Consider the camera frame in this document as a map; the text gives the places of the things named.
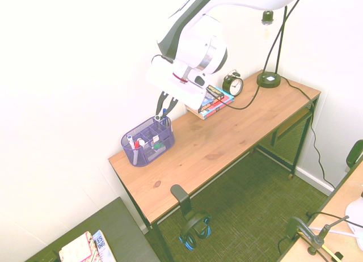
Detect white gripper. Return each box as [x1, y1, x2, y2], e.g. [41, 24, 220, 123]
[145, 57, 206, 117]

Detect white marker blue cap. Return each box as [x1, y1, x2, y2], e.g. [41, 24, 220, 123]
[126, 134, 138, 165]

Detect stack of books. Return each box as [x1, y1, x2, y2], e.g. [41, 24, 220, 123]
[185, 96, 235, 121]

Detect red paperback book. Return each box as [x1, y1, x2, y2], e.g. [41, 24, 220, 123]
[200, 92, 235, 114]

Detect purple mesh desk organizer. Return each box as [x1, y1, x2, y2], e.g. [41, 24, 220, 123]
[121, 116, 176, 168]

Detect black twin-bell alarm clock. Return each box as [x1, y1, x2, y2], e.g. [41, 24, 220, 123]
[222, 69, 244, 97]

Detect black headphone hook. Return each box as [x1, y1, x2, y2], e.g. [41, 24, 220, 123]
[170, 184, 193, 226]

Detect black desk lamp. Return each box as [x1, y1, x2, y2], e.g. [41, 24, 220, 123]
[256, 5, 289, 89]

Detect black and blue headphones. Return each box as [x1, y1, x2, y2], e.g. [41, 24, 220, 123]
[178, 210, 212, 251]

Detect wooden desk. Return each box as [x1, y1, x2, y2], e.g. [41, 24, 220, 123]
[109, 93, 322, 262]

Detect dark side bench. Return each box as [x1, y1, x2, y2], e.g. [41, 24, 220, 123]
[24, 196, 161, 262]

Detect blue and white magazine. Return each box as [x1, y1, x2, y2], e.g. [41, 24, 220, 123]
[92, 230, 116, 262]

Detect pink patterned notebook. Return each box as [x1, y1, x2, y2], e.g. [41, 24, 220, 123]
[58, 231, 96, 262]

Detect black padded chair back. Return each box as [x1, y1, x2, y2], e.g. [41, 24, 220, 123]
[345, 140, 363, 170]

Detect white rounded base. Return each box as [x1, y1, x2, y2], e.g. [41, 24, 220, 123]
[344, 198, 363, 252]

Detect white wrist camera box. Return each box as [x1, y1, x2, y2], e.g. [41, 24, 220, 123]
[187, 70, 208, 88]

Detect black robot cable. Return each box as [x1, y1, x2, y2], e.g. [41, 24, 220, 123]
[151, 0, 304, 111]

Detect black lamp power cord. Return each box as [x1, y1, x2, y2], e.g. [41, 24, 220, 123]
[279, 76, 337, 189]

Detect thin black cable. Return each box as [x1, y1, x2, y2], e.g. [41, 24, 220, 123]
[307, 212, 363, 228]

